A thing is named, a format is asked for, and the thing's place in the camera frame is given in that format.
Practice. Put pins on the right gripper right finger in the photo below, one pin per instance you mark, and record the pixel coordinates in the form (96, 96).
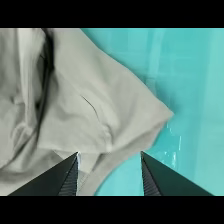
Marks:
(166, 183)

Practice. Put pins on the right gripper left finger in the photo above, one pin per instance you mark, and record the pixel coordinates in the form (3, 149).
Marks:
(56, 181)

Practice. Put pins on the grey T-shirt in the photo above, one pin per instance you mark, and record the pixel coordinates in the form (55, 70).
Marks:
(83, 110)

